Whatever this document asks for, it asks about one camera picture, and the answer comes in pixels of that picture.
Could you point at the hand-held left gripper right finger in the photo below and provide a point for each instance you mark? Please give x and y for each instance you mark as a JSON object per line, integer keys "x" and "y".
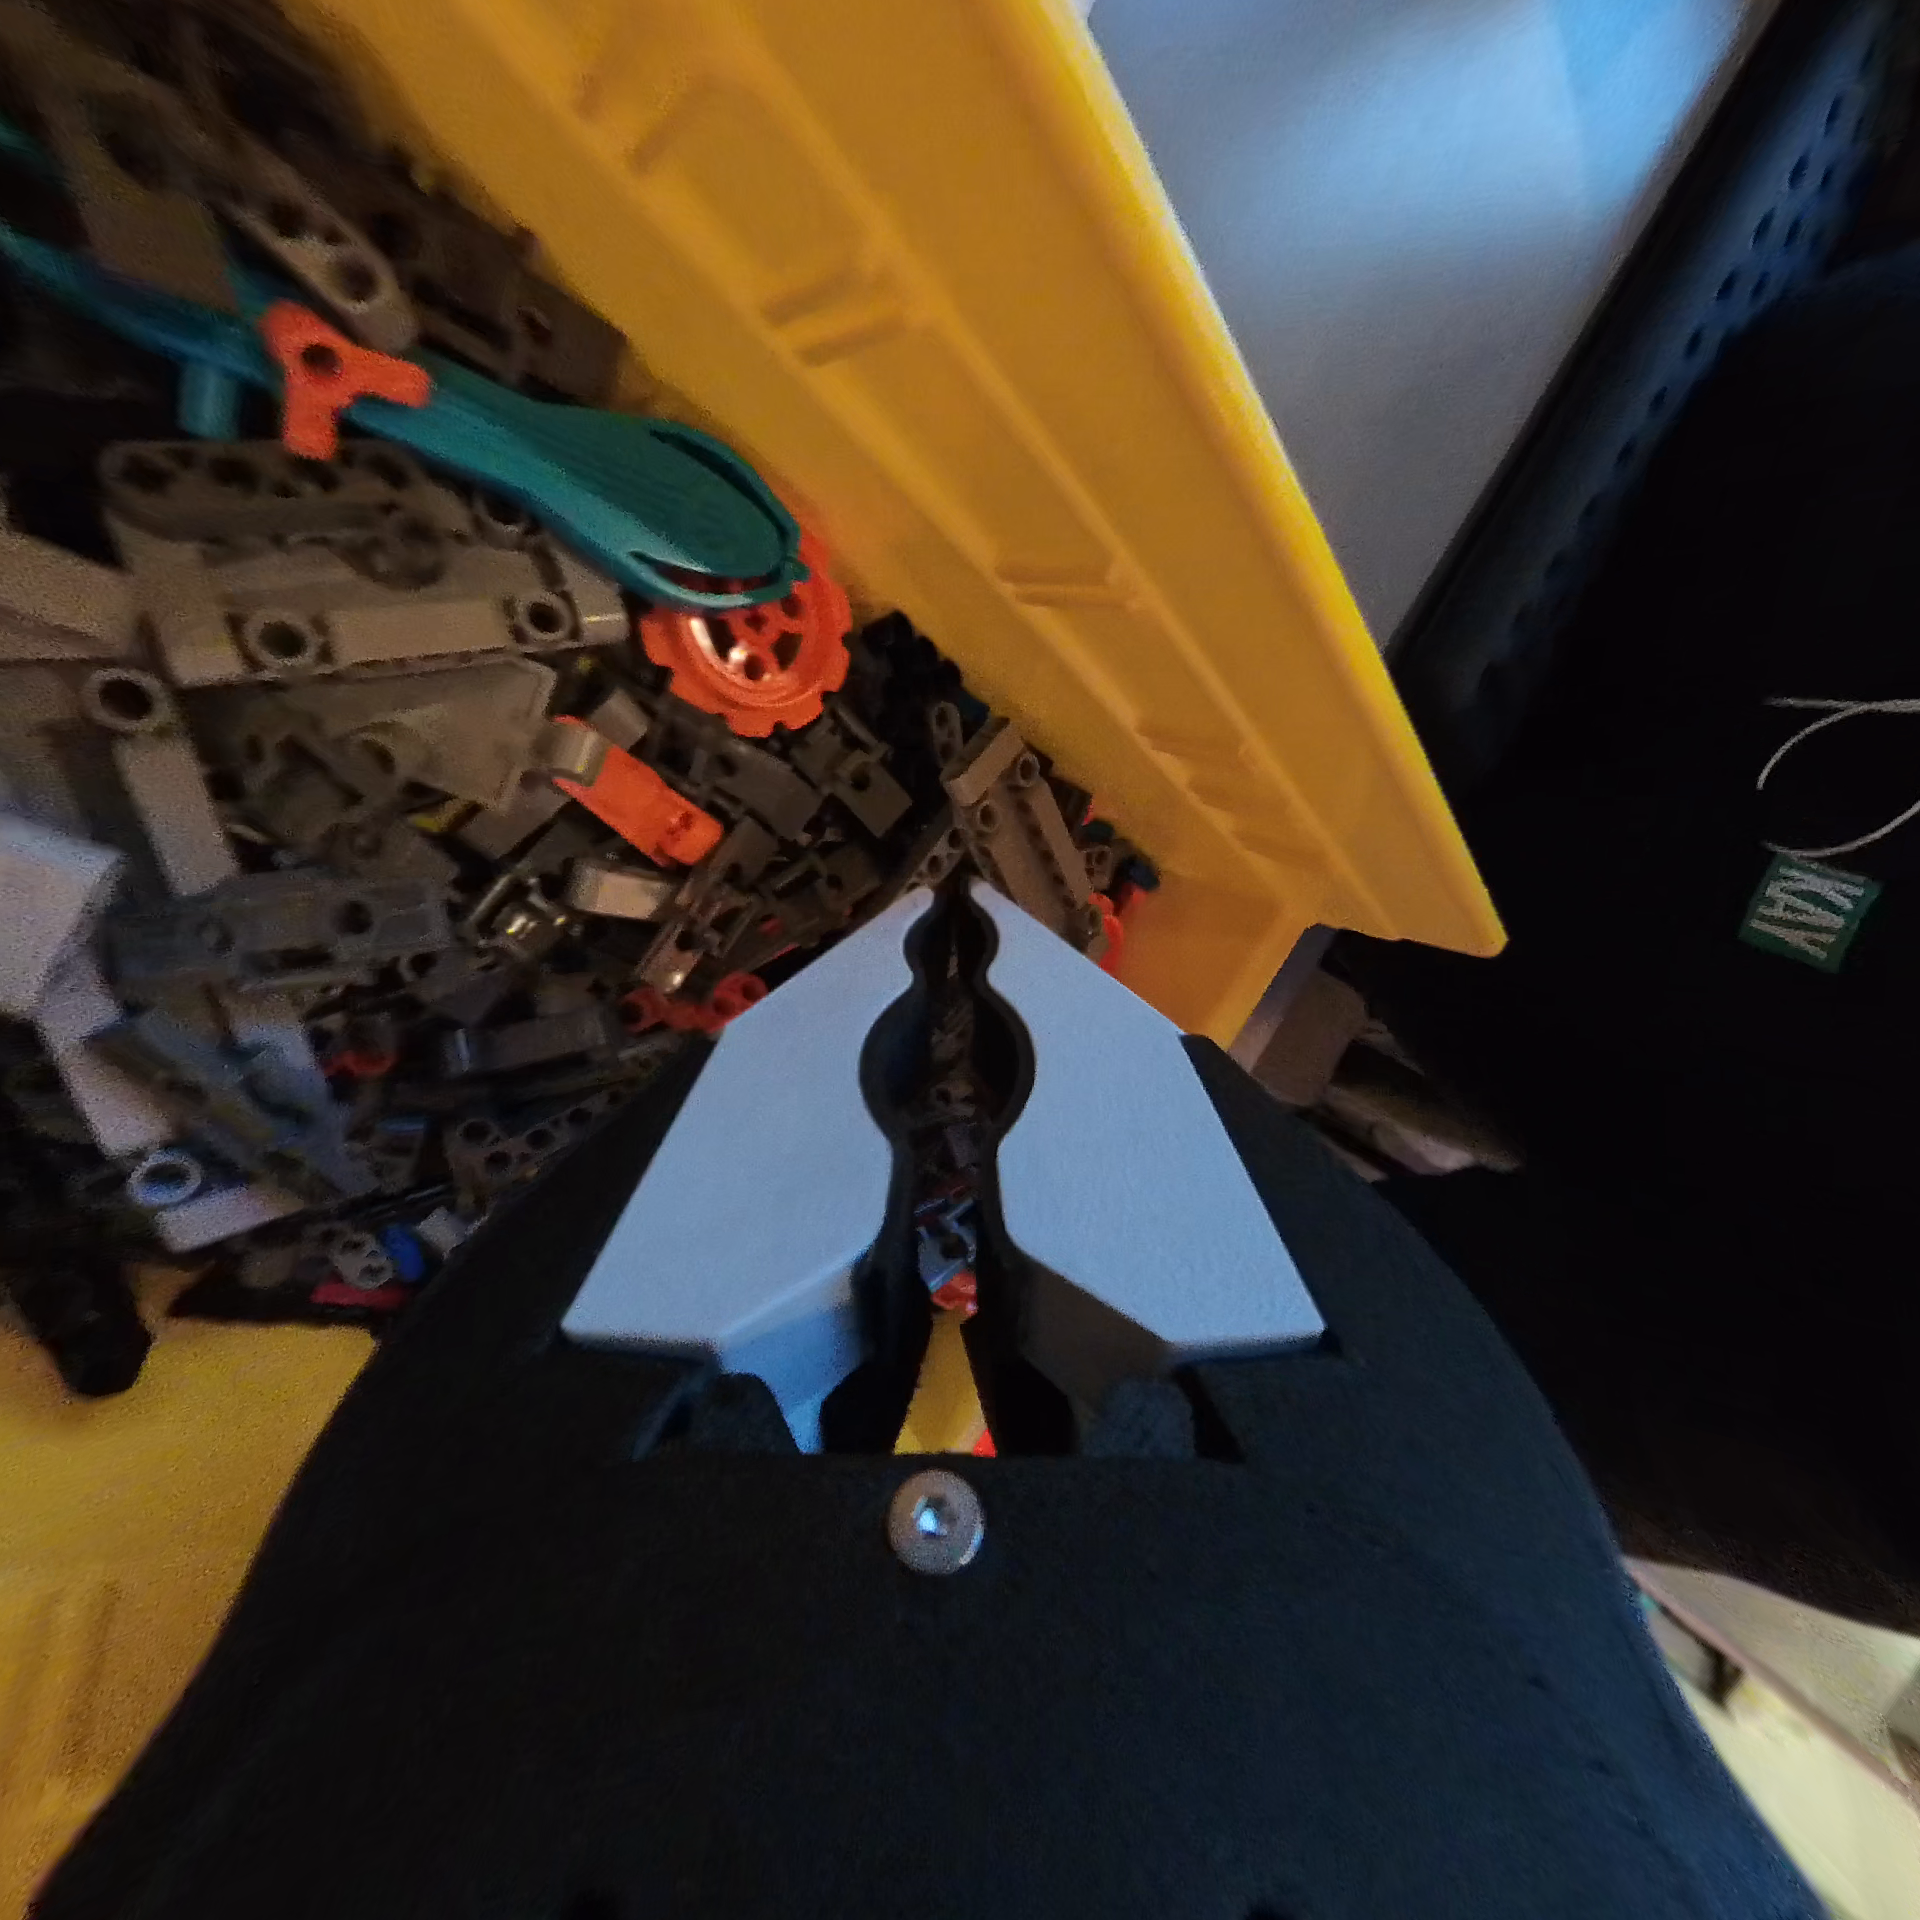
{"x": 1172, "y": 1201}

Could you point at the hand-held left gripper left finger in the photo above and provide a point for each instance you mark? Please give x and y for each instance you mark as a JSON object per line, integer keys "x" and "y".
{"x": 722, "y": 1201}

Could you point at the black long holed beam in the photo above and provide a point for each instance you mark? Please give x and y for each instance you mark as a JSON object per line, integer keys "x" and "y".
{"x": 1021, "y": 826}

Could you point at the pile of building parts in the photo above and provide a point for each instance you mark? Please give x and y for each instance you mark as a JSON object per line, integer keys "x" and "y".
{"x": 375, "y": 826}

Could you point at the yellow plastic bin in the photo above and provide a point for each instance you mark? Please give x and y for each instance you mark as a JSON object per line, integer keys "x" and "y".
{"x": 974, "y": 375}

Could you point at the orange connector block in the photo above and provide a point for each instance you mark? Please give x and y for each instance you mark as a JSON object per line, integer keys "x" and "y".
{"x": 639, "y": 804}

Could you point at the person's black garment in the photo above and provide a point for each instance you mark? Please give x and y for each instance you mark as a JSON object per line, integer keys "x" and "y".
{"x": 1652, "y": 1125}

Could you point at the large orange toothed sprocket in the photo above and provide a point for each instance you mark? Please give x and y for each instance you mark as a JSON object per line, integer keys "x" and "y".
{"x": 743, "y": 662}

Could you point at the teal plastic tool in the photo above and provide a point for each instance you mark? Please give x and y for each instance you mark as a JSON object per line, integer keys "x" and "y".
{"x": 646, "y": 495}

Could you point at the orange looped connector piece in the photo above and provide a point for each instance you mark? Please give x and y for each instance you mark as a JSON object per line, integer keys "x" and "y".
{"x": 316, "y": 375}

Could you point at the perforated dark metal panel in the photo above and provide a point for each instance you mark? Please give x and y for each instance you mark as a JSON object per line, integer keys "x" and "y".
{"x": 1682, "y": 301}

